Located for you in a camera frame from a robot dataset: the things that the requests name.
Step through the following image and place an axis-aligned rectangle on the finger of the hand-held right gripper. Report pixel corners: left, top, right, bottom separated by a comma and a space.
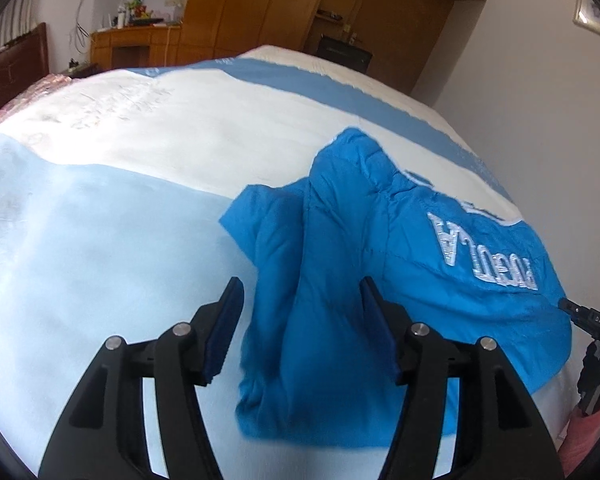
557, 297, 587, 322

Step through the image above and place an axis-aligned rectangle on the bed with blue-white cover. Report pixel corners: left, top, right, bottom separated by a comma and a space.
0, 45, 586, 480

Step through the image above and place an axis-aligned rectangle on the wooden desk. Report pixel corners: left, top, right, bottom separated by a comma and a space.
90, 22, 183, 68

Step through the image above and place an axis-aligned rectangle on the colourful toy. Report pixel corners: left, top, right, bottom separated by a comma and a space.
127, 0, 154, 23

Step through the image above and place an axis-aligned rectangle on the white hanging cable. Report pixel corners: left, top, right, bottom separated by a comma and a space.
69, 0, 90, 61

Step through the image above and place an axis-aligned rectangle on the wooden wardrobe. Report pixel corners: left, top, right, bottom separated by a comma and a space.
177, 0, 498, 96

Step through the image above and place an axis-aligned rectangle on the blue padded jacket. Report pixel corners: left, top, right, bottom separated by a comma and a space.
218, 127, 573, 448

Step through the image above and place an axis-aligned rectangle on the striped window curtain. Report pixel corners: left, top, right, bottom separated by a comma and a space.
0, 0, 46, 56

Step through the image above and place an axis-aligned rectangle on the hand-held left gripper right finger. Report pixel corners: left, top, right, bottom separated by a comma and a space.
358, 276, 565, 480

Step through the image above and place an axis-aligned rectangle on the pink floral quilt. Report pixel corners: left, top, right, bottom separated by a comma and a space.
0, 74, 76, 136

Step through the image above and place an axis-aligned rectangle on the wooden door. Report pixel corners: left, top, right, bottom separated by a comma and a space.
362, 0, 456, 96

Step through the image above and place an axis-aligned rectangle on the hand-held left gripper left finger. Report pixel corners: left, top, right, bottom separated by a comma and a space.
39, 276, 246, 480

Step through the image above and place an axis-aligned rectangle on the dark wooden headboard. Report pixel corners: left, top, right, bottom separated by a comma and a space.
0, 22, 48, 121

